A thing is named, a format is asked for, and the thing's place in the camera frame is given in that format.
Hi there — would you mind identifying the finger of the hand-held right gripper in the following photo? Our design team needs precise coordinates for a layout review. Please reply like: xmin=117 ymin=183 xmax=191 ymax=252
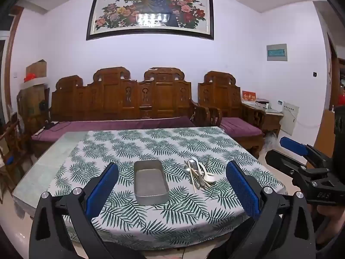
xmin=279 ymin=137 xmax=333 ymax=169
xmin=265 ymin=149 xmax=310 ymax=186

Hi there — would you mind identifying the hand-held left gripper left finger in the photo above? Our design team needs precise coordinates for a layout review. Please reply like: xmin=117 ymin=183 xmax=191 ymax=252
xmin=29 ymin=162 xmax=143 ymax=259

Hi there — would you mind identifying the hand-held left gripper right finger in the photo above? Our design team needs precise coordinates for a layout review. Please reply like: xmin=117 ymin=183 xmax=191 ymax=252
xmin=213 ymin=160 xmax=316 ymax=259

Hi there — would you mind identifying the metal fork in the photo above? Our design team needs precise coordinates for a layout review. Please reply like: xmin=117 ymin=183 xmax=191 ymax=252
xmin=185 ymin=160 xmax=207 ymax=190

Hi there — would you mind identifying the rectangular metal tray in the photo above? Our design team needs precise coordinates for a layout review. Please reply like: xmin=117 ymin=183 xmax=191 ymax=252
xmin=134 ymin=160 xmax=170 ymax=206

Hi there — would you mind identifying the light wooden chopstick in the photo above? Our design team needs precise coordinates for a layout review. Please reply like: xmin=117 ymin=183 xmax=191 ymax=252
xmin=189 ymin=166 xmax=197 ymax=194
xmin=190 ymin=165 xmax=200 ymax=191

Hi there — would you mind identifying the person's right hand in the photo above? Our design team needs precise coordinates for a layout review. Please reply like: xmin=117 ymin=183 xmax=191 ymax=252
xmin=315 ymin=205 xmax=345 ymax=249

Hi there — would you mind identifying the white plastic bag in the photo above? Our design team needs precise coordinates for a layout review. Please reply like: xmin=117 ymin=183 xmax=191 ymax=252
xmin=265 ymin=132 xmax=279 ymax=152

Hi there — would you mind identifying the wooden side table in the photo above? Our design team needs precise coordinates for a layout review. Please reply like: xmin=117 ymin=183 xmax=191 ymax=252
xmin=260 ymin=105 xmax=283 ymax=138

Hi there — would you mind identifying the white device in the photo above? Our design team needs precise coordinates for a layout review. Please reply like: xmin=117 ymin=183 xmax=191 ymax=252
xmin=255 ymin=98 xmax=270 ymax=110

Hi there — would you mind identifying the short purple seat cushion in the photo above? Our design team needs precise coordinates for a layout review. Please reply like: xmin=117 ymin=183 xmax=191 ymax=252
xmin=220 ymin=117 xmax=263 ymax=138

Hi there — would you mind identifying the long purple seat cushion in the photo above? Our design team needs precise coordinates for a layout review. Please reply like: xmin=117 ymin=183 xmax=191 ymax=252
xmin=32 ymin=117 xmax=196 ymax=142

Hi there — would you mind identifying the red gift box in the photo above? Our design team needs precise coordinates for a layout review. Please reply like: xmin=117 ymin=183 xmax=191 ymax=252
xmin=242 ymin=91 xmax=257 ymax=104

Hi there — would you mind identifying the green leaf print tablecloth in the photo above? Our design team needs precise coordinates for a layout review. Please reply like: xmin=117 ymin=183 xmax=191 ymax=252
xmin=54 ymin=127 xmax=287 ymax=250

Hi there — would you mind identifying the carved wooden armchair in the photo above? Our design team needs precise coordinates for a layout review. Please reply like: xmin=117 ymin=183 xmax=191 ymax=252
xmin=198 ymin=71 xmax=266 ymax=158

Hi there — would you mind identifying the carved wooden sofa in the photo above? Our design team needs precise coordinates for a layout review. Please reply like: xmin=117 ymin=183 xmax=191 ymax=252
xmin=31 ymin=67 xmax=213 ymax=157

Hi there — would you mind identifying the wooden chair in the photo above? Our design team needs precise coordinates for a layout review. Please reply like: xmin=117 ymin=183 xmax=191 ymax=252
xmin=0 ymin=119 xmax=30 ymax=203

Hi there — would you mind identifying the wooden cabinet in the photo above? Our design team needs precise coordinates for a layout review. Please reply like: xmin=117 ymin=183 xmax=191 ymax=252
xmin=17 ymin=82 xmax=52 ymax=130

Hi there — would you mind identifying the cardboard box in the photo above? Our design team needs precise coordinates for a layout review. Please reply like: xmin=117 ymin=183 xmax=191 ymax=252
xmin=26 ymin=59 xmax=47 ymax=80

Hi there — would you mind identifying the framed peacock flower painting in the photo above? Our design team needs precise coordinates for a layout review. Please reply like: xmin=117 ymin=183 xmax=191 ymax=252
xmin=86 ymin=0 xmax=215 ymax=41

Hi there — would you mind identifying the white wall cabinet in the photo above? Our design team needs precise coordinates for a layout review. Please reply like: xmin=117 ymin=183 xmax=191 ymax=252
xmin=280 ymin=101 xmax=300 ymax=136

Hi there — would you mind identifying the grey wall electrical panel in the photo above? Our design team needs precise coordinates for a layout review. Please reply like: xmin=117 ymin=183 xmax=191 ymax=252
xmin=266 ymin=43 xmax=287 ymax=62

